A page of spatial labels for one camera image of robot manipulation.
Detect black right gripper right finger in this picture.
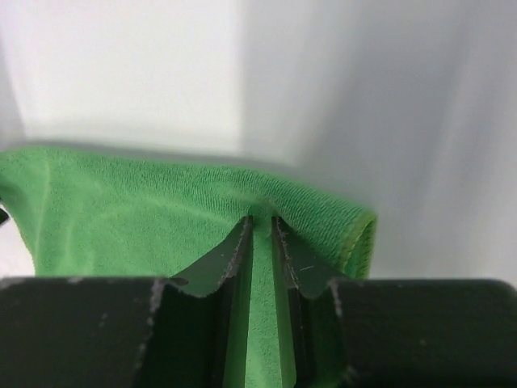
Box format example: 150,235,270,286
271,217,516,387

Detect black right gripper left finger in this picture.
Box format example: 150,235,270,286
1,217,254,387

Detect green microfiber towel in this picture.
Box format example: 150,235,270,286
1,146,376,387

